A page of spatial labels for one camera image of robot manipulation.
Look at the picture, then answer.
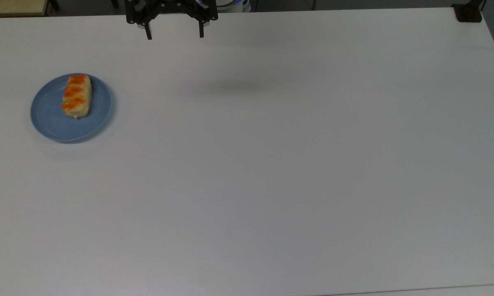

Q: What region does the light wooden table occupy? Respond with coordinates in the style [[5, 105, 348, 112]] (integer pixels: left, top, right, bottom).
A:
[[0, 0, 52, 18]]

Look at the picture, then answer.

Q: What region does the black table clamp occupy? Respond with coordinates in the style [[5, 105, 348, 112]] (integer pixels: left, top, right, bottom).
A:
[[452, 0, 487, 23]]

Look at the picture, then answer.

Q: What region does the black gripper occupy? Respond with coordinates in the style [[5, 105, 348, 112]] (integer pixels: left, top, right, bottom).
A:
[[125, 0, 219, 41]]

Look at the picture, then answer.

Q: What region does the blue round plate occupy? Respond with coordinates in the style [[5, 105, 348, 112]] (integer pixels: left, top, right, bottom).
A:
[[30, 73, 114, 143]]

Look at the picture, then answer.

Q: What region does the orange glazed bread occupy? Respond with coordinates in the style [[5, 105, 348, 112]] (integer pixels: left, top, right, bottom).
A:
[[61, 74, 93, 119]]

